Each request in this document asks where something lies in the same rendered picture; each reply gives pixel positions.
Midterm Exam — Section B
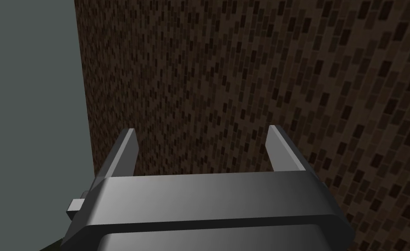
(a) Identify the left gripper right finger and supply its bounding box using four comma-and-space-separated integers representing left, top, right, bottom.
265, 124, 319, 180

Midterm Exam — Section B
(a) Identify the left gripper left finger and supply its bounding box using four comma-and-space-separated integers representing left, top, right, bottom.
96, 128, 139, 182

